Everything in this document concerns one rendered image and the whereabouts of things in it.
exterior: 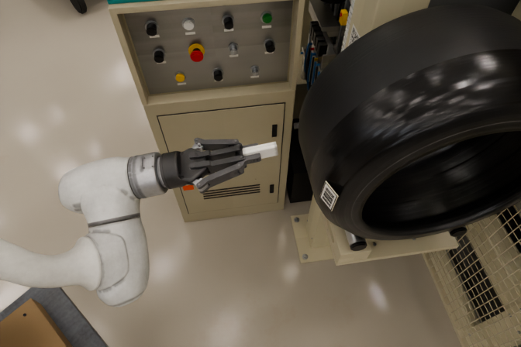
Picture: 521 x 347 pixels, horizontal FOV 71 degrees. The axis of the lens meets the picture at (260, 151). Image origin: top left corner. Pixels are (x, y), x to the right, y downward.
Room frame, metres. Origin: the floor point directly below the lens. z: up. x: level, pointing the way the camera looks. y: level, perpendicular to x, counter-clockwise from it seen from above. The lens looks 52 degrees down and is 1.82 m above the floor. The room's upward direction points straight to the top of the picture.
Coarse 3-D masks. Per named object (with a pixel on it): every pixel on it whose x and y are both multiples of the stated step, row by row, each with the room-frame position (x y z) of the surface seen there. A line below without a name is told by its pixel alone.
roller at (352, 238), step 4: (348, 232) 0.43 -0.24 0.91; (348, 236) 0.42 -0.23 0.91; (352, 236) 0.41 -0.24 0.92; (356, 236) 0.41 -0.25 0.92; (348, 240) 0.41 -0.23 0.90; (352, 240) 0.41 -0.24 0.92; (356, 240) 0.40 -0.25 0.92; (360, 240) 0.40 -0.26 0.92; (364, 240) 0.40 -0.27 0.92; (352, 244) 0.40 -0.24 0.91; (356, 244) 0.39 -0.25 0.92; (360, 244) 0.39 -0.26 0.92; (364, 244) 0.39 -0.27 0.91; (352, 248) 0.39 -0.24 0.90; (356, 248) 0.39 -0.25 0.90; (360, 248) 0.39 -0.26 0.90; (364, 248) 0.39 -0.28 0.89
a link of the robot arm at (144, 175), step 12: (132, 156) 0.45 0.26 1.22; (144, 156) 0.44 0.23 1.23; (156, 156) 0.44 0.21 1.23; (132, 168) 0.41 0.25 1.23; (144, 168) 0.41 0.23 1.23; (156, 168) 0.42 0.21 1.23; (132, 180) 0.39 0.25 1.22; (144, 180) 0.39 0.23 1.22; (156, 180) 0.39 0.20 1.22; (144, 192) 0.38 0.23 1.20; (156, 192) 0.38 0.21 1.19
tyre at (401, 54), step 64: (384, 64) 0.52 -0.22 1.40; (448, 64) 0.48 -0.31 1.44; (512, 64) 0.46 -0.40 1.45; (320, 128) 0.49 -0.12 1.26; (384, 128) 0.41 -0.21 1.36; (448, 128) 0.39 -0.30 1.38; (512, 128) 0.40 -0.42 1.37; (320, 192) 0.40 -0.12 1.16; (384, 192) 0.56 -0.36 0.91; (448, 192) 0.53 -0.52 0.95; (512, 192) 0.44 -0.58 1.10
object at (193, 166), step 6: (234, 156) 0.44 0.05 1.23; (240, 156) 0.44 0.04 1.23; (198, 162) 0.43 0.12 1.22; (204, 162) 0.43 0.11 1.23; (210, 162) 0.43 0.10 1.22; (216, 162) 0.43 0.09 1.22; (222, 162) 0.43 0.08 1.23; (228, 162) 0.43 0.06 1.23; (234, 162) 0.43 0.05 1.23; (192, 168) 0.42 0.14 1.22; (198, 168) 0.42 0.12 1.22; (210, 168) 0.43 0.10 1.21; (216, 168) 0.43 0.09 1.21; (222, 168) 0.43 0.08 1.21
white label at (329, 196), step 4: (324, 184) 0.40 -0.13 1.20; (328, 184) 0.39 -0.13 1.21; (324, 188) 0.39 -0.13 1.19; (328, 188) 0.39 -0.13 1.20; (332, 188) 0.38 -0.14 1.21; (324, 192) 0.39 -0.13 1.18; (328, 192) 0.38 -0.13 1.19; (332, 192) 0.38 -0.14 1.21; (320, 196) 0.39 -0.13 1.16; (324, 196) 0.39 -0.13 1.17; (328, 196) 0.38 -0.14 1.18; (332, 196) 0.37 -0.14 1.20; (336, 196) 0.36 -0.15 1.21; (324, 200) 0.38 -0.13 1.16; (328, 200) 0.38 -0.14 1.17; (332, 200) 0.37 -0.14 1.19; (328, 204) 0.37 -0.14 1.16; (332, 204) 0.37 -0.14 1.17; (332, 208) 0.36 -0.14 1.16
